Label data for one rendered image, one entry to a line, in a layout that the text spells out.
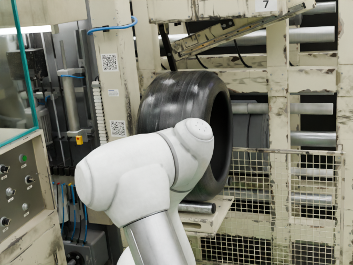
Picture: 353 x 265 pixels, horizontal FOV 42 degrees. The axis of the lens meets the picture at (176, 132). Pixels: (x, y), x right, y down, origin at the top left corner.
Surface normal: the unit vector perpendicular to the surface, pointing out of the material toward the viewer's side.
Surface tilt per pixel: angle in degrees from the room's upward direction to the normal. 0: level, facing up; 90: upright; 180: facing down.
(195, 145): 86
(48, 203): 90
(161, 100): 43
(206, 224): 90
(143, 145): 30
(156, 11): 90
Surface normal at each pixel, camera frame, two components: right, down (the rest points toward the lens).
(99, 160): -0.13, -0.65
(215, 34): -0.34, 0.31
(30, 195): 0.93, 0.03
